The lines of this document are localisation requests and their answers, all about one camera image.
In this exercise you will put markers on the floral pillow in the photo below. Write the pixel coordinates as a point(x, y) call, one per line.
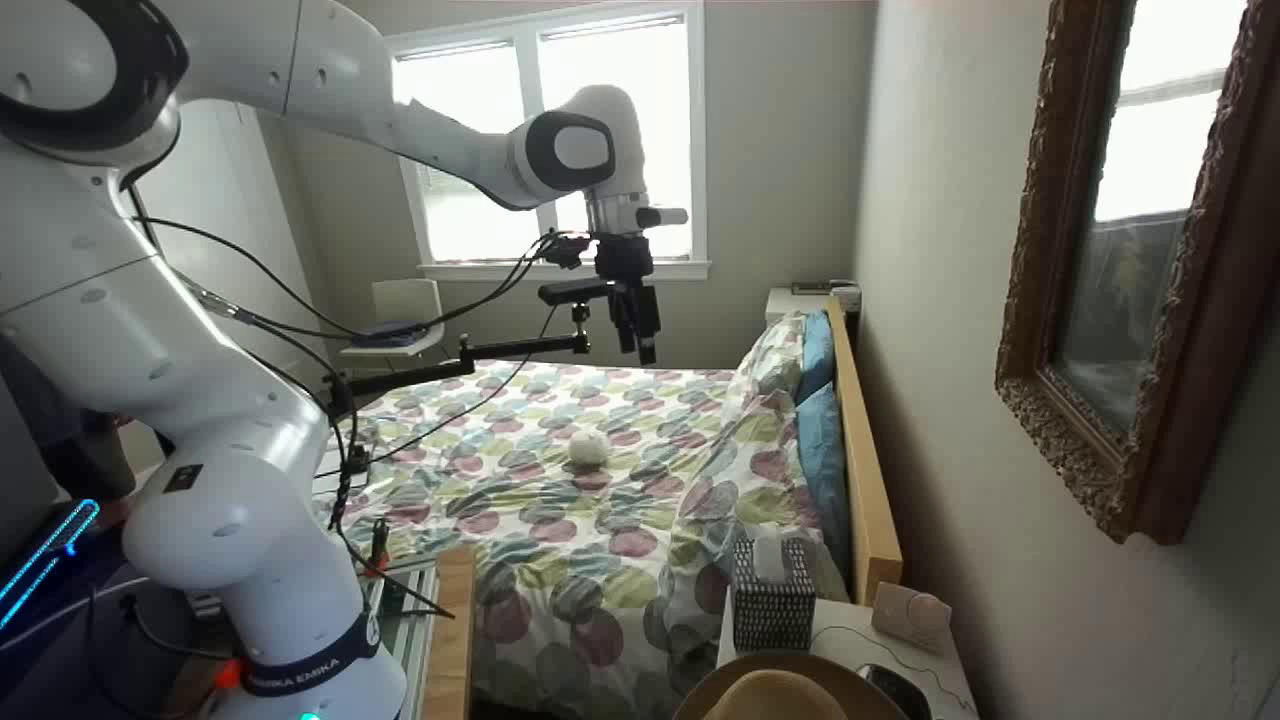
point(768, 357)

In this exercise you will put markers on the black stereo camera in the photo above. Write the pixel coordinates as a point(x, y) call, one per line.
point(564, 290)

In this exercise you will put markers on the white framed window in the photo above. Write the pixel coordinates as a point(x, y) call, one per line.
point(667, 132)

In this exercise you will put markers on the pink salt rock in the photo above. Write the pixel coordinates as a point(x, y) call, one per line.
point(913, 616)

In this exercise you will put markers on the white bedside cabinet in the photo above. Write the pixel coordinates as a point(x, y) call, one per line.
point(801, 301)

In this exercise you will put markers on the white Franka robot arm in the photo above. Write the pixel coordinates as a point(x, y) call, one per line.
point(200, 506)

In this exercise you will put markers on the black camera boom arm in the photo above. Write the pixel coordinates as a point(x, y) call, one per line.
point(455, 362)

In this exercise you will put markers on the white chair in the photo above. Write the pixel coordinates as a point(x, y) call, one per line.
point(401, 309)

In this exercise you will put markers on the black computer mouse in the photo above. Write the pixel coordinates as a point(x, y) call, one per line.
point(900, 688)

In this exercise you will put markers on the white marble nightstand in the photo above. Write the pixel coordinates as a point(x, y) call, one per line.
point(833, 642)

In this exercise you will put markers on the small blue pillow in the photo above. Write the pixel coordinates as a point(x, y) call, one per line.
point(813, 352)

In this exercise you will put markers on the light wooden headboard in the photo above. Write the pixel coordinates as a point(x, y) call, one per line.
point(866, 467)

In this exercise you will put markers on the small white ball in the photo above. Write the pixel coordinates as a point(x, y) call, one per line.
point(584, 448)

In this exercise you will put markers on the framed wall mirror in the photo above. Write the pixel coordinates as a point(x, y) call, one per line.
point(1174, 400)

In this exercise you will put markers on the blue glowing light strip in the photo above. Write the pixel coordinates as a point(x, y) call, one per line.
point(47, 561)

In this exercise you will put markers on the tan straw hat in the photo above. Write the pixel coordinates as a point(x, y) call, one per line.
point(781, 695)

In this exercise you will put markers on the large blue pillow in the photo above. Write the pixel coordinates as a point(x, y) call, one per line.
point(824, 467)

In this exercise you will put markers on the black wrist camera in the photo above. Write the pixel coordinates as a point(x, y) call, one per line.
point(564, 251)

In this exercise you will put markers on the floral bedspread bed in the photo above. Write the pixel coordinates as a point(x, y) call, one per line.
point(584, 532)

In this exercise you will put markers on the blue chair cushion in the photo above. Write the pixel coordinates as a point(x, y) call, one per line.
point(390, 333)

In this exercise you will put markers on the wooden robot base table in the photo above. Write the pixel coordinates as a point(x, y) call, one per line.
point(455, 642)

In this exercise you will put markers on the grey woven tissue box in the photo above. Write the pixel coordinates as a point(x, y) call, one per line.
point(775, 602)

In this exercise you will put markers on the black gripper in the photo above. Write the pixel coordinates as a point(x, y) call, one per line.
point(626, 274)

